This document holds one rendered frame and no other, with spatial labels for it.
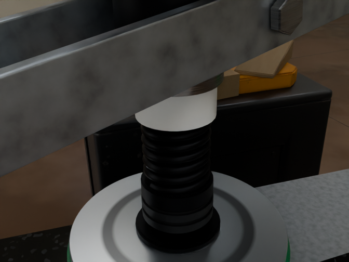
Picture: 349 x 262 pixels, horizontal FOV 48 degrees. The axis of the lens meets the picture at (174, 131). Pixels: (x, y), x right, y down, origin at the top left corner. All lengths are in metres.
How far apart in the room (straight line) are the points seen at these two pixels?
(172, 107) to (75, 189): 1.70
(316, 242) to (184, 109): 0.22
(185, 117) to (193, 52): 0.07
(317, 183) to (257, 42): 0.29
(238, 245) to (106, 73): 0.23
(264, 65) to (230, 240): 0.69
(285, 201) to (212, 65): 0.27
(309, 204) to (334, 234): 0.05
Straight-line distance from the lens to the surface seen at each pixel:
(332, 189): 0.54
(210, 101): 0.31
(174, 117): 0.30
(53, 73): 0.21
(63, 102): 0.21
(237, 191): 0.45
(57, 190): 2.01
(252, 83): 0.99
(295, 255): 0.43
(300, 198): 0.51
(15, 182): 2.14
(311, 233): 0.46
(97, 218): 0.42
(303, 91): 1.03
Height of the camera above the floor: 1.09
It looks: 27 degrees down
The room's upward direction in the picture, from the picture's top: 1 degrees counter-clockwise
